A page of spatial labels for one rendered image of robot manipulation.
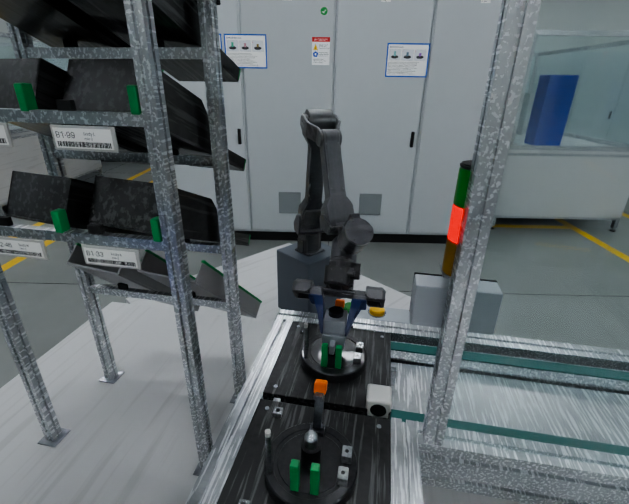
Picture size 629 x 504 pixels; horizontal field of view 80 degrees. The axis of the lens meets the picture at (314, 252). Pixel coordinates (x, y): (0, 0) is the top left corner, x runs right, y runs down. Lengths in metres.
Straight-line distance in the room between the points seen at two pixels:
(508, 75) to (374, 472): 0.56
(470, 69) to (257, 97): 1.86
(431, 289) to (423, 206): 3.34
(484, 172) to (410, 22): 3.25
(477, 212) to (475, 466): 0.44
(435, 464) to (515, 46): 0.63
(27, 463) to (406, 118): 3.42
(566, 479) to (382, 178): 3.20
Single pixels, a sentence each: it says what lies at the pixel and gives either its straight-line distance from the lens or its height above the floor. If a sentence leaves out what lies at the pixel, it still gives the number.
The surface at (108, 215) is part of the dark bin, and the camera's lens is 0.65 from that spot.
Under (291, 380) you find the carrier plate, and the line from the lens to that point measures 0.78.
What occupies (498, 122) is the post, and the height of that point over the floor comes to 1.47.
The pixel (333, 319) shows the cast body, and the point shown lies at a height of 1.09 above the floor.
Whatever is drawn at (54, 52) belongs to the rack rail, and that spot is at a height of 1.55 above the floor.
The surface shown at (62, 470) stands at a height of 0.86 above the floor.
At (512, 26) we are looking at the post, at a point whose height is 1.56.
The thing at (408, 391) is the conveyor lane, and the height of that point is 0.92.
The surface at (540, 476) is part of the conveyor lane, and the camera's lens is 0.80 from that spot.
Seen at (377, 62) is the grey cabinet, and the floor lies 1.68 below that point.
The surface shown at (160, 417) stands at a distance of 0.92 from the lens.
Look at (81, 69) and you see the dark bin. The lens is 0.64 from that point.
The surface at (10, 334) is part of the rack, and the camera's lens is 0.82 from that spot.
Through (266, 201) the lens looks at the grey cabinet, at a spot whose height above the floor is 0.43.
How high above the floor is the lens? 1.51
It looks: 24 degrees down
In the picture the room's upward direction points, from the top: 1 degrees clockwise
